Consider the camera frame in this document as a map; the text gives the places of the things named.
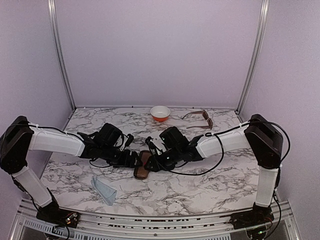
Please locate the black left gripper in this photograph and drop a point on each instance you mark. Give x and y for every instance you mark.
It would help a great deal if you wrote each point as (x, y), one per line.
(129, 163)

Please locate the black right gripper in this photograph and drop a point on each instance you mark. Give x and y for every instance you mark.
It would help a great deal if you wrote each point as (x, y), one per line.
(155, 164)

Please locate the brown striped glasses case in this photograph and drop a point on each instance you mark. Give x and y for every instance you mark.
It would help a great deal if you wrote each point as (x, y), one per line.
(140, 173)

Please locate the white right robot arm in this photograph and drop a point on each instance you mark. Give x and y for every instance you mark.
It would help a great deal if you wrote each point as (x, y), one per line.
(268, 141)

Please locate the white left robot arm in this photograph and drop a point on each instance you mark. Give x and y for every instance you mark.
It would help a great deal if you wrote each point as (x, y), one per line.
(21, 137)

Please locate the brown translucent sunglasses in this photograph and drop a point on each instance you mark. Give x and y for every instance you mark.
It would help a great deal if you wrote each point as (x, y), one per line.
(205, 116)

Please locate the light blue cleaning cloth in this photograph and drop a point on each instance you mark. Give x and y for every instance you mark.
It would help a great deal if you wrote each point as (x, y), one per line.
(107, 193)

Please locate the white bowl orange outside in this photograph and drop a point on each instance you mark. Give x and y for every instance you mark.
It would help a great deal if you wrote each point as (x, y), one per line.
(160, 113)

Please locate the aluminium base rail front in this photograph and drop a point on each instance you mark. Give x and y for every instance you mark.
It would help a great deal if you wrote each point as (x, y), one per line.
(103, 226)

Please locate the aluminium frame post left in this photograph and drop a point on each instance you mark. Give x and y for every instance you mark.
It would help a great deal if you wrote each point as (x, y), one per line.
(59, 53)

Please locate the aluminium frame post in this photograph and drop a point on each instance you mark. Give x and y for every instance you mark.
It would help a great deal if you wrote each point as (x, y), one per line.
(59, 53)
(260, 33)

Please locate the aluminium frame post right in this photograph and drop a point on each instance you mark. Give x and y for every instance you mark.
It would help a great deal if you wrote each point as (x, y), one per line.
(260, 33)

